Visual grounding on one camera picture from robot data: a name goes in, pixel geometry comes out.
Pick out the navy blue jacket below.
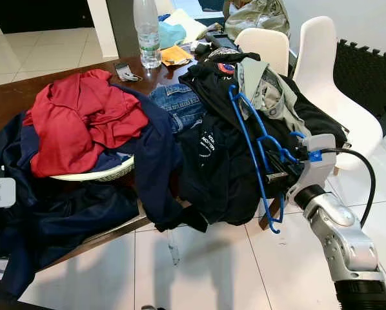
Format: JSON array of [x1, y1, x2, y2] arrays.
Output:
[[0, 84, 185, 302]]

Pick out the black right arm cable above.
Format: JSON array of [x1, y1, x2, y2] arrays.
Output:
[[319, 147, 377, 228]]

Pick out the blue jeans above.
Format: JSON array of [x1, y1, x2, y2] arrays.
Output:
[[148, 83, 208, 134]]

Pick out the blue plastic hanger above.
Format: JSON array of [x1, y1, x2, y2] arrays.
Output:
[[228, 84, 310, 234]]

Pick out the black clothes heap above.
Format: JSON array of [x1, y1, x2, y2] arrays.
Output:
[[175, 48, 349, 228]]

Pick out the white plastic chair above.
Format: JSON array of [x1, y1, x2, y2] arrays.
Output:
[[235, 28, 291, 77], [291, 16, 385, 175]]

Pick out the black foam puzzle mat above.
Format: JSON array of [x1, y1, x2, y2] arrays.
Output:
[[334, 39, 386, 138]]

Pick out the red garment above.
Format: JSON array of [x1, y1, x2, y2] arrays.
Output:
[[23, 69, 150, 179]]

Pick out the clear plastic piece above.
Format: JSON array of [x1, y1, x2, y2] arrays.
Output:
[[166, 229, 181, 267]]

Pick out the grey-green shorts dark waistband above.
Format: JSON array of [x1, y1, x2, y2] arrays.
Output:
[[235, 58, 311, 138]]

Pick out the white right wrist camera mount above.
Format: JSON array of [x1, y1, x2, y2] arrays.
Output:
[[287, 134, 338, 204]]

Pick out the clear plastic water bottle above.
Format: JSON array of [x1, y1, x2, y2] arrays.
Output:
[[133, 0, 163, 70]]

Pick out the white laundry basket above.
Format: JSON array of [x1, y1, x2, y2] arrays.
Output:
[[48, 155, 136, 183]]

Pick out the orange packet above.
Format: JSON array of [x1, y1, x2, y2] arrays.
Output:
[[161, 44, 195, 67]]

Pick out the light blue cloth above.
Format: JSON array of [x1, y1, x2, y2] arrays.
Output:
[[157, 21, 188, 50]]

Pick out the dark wooden table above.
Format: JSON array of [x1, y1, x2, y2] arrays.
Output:
[[0, 54, 284, 272]]

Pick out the olive green bag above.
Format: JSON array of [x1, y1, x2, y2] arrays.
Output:
[[223, 0, 291, 41]]

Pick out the black phone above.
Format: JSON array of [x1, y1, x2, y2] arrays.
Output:
[[205, 32, 240, 54]]

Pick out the pale yellow cloth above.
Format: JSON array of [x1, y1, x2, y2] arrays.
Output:
[[164, 8, 211, 44]]

